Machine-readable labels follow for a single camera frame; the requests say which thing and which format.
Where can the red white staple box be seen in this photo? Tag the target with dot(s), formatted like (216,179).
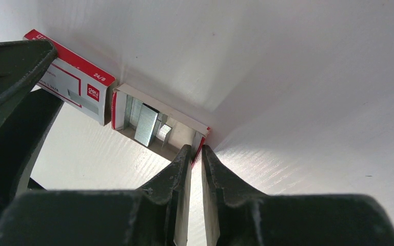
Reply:
(77,81)

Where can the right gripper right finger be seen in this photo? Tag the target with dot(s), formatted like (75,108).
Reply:
(236,213)

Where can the staple box tray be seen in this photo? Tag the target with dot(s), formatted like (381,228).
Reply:
(185,129)

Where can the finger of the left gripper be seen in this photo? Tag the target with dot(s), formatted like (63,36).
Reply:
(22,64)
(21,139)

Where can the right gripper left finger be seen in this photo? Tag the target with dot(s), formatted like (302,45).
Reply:
(156,213)

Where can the small silver staple piece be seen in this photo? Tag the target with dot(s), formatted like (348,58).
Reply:
(164,133)

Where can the silver staple strip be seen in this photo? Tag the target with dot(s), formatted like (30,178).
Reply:
(132,112)
(146,125)

